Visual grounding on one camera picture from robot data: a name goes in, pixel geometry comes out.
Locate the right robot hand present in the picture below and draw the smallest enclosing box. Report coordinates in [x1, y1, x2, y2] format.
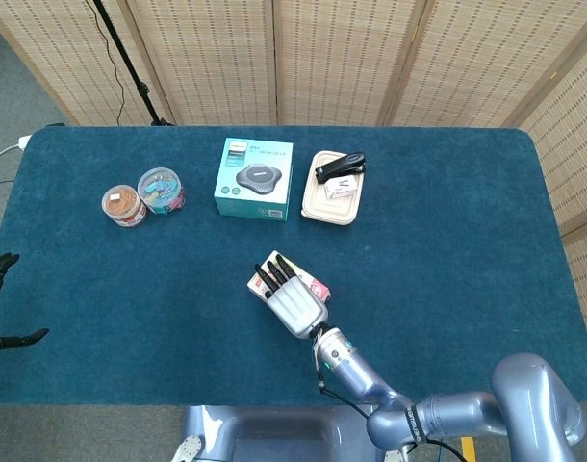
[253, 253, 329, 338]

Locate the white printed cookie box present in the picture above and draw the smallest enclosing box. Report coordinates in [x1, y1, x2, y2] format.
[246, 249, 332, 310]

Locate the beige lidded food container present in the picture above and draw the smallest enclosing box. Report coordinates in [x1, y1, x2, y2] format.
[300, 149, 363, 226]

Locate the teal speakerphone product box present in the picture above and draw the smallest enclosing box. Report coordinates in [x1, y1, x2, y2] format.
[213, 137, 294, 222]

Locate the small white staples box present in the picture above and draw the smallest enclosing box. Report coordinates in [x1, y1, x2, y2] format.
[323, 176, 358, 201]

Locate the blue-grey robot torso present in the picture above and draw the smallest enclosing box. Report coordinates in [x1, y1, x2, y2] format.
[171, 403, 386, 462]

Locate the blue table cloth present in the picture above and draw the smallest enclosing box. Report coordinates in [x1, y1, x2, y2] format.
[0, 125, 587, 408]

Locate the clear jar of rubber bands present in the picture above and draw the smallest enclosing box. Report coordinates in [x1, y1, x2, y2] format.
[101, 184, 148, 229]

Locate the black stapler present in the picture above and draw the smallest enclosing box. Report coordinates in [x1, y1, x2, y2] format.
[314, 152, 367, 185]

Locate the clear jar of binder clips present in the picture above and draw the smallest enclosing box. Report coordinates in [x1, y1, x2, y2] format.
[137, 167, 187, 216]

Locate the black tripod stand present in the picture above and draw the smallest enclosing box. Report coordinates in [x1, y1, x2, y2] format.
[91, 0, 177, 127]

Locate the bamboo folding screen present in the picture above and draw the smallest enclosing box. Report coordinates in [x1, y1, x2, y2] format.
[0, 0, 587, 129]

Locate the bamboo side screen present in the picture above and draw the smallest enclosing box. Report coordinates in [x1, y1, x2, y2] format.
[517, 47, 587, 333]

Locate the black arm cable with connector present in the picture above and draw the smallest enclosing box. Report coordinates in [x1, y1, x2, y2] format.
[315, 370, 468, 462]

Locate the white power strip with cord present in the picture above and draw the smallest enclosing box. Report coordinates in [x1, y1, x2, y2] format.
[0, 134, 33, 166]

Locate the thin black hanging cable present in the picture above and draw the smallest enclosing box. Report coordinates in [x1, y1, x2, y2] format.
[84, 0, 127, 127]

